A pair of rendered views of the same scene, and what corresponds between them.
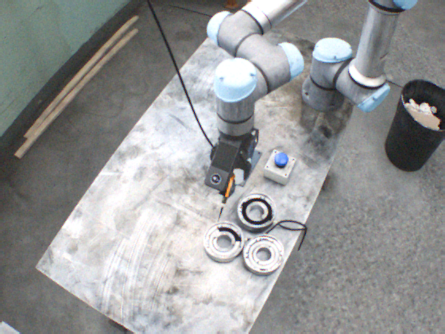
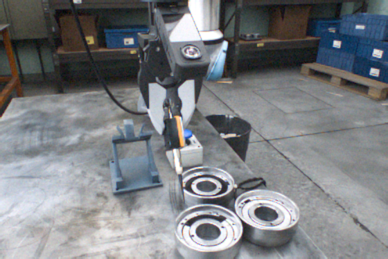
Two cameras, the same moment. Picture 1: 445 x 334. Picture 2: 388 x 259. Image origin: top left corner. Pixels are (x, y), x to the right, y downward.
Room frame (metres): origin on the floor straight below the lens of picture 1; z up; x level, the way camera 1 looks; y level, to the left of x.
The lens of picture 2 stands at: (0.17, 0.29, 1.18)
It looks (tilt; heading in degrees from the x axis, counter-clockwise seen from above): 26 degrees down; 315
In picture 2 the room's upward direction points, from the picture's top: straight up
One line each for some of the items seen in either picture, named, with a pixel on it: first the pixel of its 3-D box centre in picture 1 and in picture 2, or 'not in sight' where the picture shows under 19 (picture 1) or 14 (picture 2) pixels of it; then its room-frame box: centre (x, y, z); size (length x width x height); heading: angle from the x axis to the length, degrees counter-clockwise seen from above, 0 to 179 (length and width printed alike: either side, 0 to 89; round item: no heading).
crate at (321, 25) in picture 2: not in sight; (325, 27); (2.24, -4.49, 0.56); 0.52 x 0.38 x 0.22; 58
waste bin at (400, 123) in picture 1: (417, 129); (220, 156); (1.25, -1.04, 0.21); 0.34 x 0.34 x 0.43
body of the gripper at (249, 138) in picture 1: (236, 137); (165, 34); (0.55, -0.03, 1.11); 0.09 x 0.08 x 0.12; 152
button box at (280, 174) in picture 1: (280, 165); (183, 149); (0.66, -0.16, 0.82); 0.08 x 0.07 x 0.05; 151
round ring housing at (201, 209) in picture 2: (223, 242); (208, 235); (0.43, 0.00, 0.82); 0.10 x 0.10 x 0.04
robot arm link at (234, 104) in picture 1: (236, 89); not in sight; (0.54, -0.03, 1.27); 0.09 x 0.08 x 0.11; 127
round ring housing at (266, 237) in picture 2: (263, 255); (265, 217); (0.39, -0.10, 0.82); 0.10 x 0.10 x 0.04
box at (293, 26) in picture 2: not in sight; (287, 21); (2.54, -3.93, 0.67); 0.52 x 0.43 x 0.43; 61
